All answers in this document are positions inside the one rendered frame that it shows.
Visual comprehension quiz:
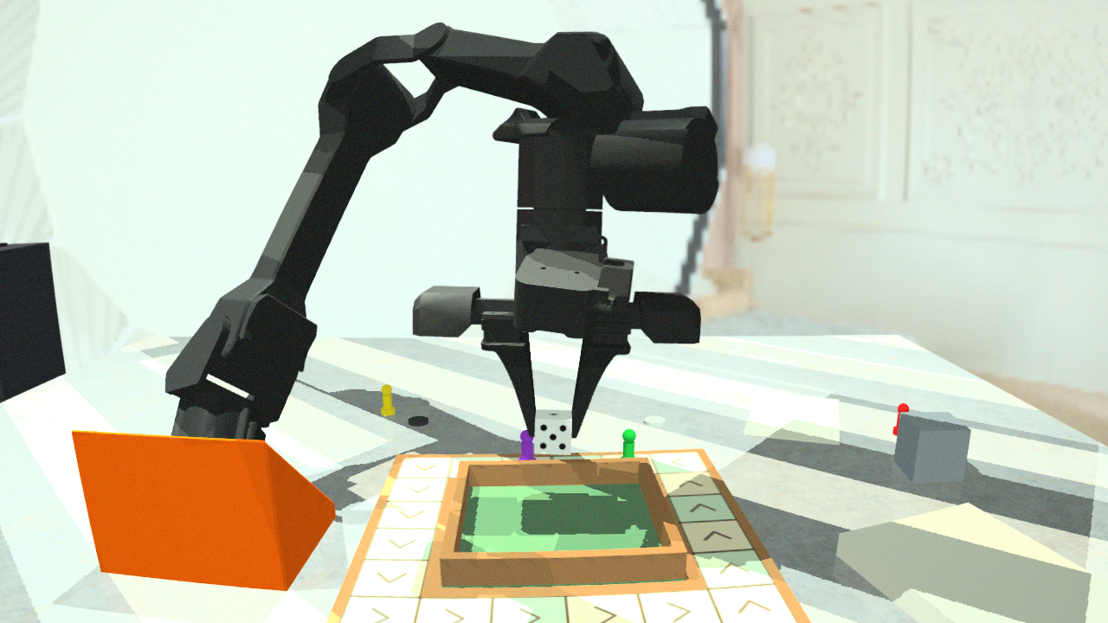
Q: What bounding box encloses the purple pawn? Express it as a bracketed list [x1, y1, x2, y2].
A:
[519, 430, 536, 460]

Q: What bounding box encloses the green game pawn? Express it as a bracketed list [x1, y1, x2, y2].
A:
[620, 429, 636, 459]

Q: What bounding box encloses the yellow pawn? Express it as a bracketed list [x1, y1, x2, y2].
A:
[381, 384, 396, 415]

